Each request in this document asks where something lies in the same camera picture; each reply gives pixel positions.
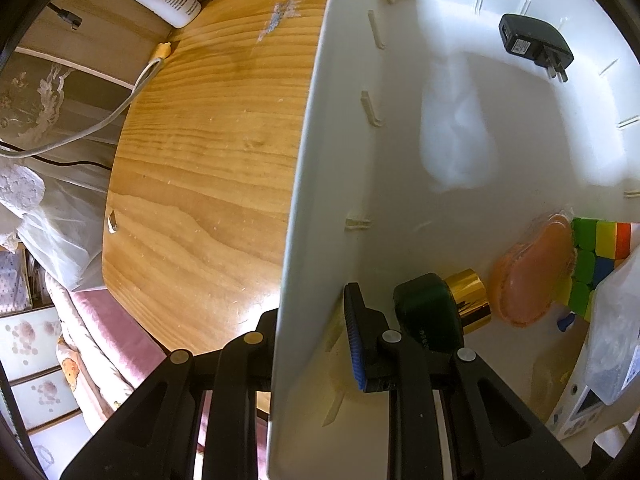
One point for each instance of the clear plastic swab box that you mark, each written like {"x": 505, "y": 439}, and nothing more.
{"x": 613, "y": 338}

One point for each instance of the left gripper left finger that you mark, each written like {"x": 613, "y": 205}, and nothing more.
{"x": 263, "y": 359}

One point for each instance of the black power adapter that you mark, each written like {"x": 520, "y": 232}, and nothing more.
{"x": 537, "y": 41}

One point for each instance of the white handheld game console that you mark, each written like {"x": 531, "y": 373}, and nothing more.
{"x": 579, "y": 407}

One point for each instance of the pink cushion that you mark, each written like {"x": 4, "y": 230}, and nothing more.
{"x": 103, "y": 352}

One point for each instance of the colourful puzzle cube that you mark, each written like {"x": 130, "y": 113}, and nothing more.
{"x": 600, "y": 247}

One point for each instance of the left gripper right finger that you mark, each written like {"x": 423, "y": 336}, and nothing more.
{"x": 369, "y": 351}

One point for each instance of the green gold perfume bottle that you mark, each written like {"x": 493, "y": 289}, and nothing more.
{"x": 438, "y": 312}

